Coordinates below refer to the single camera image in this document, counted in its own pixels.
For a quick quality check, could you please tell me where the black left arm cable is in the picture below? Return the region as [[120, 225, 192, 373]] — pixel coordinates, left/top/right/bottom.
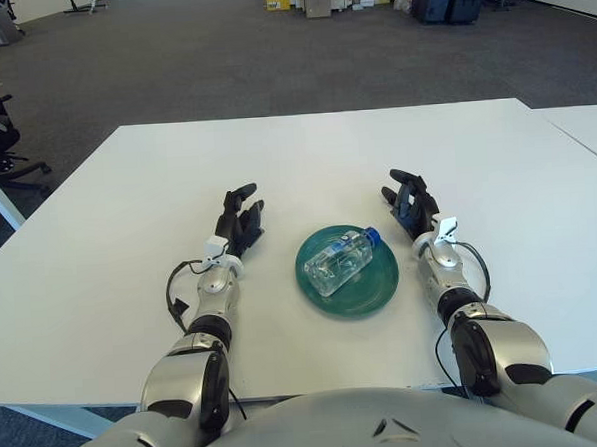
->
[[163, 256, 248, 424]]

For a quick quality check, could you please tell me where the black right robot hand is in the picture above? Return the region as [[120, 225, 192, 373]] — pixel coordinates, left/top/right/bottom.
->
[[379, 165, 442, 242]]

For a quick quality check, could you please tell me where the white table leg frame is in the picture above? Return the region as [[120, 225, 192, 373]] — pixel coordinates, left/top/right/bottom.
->
[[5, 401, 110, 444]]

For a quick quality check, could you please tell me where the grey robot torso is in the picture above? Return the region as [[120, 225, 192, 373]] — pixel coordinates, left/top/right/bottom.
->
[[22, 375, 597, 447]]

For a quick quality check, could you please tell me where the black floor stand base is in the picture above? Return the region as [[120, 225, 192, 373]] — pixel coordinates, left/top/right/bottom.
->
[[62, 0, 110, 15]]

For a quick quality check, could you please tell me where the green round plate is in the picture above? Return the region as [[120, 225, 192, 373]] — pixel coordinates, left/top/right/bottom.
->
[[292, 220, 404, 325]]

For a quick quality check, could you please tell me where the white desk leg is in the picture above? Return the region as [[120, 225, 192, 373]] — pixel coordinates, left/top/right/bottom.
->
[[0, 155, 28, 233]]

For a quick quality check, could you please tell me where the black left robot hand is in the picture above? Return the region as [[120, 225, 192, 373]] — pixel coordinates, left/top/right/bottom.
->
[[212, 182, 269, 259]]

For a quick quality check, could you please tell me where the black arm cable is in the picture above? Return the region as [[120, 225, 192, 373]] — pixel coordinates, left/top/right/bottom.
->
[[163, 256, 248, 424], [428, 240, 497, 391]]

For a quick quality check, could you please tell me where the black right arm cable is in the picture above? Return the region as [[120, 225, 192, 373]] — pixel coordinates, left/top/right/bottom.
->
[[428, 240, 497, 391]]

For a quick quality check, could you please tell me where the clear plastic bottle blue cap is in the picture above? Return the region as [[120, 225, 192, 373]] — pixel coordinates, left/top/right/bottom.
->
[[301, 226, 385, 299]]

